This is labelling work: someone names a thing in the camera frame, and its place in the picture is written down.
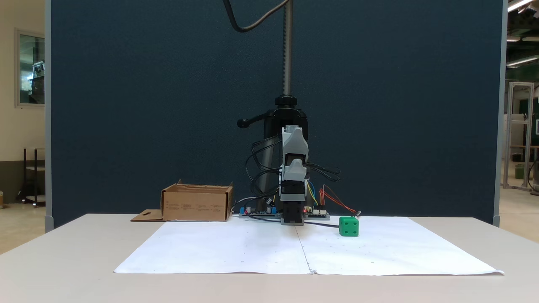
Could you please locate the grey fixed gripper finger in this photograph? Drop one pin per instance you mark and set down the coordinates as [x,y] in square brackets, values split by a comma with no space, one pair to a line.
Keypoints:
[294,171]

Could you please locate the green die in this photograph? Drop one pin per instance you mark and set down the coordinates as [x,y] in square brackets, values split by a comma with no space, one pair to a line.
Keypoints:
[348,227]

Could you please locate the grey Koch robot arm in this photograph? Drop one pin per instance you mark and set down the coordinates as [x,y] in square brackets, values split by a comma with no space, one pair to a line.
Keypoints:
[294,143]

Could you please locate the green waste bin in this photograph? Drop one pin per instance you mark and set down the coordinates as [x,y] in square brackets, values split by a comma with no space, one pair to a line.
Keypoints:
[519,171]

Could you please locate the controller circuit board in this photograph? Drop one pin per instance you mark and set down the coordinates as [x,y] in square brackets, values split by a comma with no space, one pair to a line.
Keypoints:
[316,214]

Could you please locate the blue power circuit board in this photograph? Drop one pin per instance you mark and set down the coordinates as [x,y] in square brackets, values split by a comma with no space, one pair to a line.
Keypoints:
[257,212]

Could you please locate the brown cardboard box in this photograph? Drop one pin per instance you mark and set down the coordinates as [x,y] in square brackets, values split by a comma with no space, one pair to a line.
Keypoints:
[196,206]

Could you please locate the white paper sheet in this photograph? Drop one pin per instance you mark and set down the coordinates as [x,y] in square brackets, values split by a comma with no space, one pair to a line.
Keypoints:
[210,252]

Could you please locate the dark blue partition panel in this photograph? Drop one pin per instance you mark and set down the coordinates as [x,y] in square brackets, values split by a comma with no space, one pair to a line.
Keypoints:
[126,105]

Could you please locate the ceiling strip light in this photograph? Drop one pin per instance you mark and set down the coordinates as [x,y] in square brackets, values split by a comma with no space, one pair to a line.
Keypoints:
[522,61]
[518,4]

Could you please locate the framed window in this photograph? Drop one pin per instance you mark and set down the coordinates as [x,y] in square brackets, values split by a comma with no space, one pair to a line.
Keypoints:
[31,67]

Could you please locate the black camera tripod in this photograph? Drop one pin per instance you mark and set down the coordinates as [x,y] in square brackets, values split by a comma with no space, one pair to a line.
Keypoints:
[287,63]

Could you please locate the aluminium profile frame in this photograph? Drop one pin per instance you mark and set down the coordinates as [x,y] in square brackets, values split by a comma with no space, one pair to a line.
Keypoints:
[511,134]

